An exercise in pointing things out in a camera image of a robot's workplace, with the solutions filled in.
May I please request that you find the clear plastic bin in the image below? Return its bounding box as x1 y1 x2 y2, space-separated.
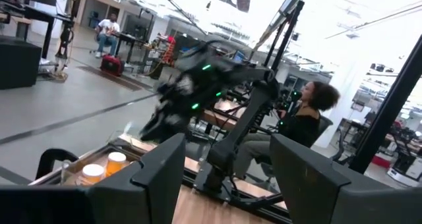
60 121 146 186

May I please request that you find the medium orange pill bottle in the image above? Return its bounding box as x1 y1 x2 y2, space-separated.
105 151 128 178

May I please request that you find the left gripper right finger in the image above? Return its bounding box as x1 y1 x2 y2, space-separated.
270 134 422 224

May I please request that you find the red bag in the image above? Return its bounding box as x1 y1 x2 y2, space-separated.
100 54 125 77

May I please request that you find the black frame clamp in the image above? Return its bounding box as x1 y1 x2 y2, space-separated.
34 148 80 181

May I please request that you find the large orange pill bottle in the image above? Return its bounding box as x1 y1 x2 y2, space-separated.
80 163 106 186

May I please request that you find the black desk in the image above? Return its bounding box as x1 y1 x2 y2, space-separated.
111 31 146 64
0 0 75 59

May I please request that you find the black office chair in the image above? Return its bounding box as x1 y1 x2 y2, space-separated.
309 114 334 149

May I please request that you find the person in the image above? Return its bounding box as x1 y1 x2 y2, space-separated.
94 12 121 59
233 80 341 181

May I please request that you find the black cabinet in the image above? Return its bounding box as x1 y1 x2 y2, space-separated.
0 35 43 90

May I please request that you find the black pole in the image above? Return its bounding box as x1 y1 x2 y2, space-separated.
262 0 306 74

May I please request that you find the black frame strut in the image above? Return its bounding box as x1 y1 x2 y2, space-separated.
348 34 422 175

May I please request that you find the laptop with blue screen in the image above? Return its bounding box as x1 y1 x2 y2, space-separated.
232 49 247 64

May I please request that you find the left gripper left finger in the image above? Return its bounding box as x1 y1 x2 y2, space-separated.
0 133 187 224

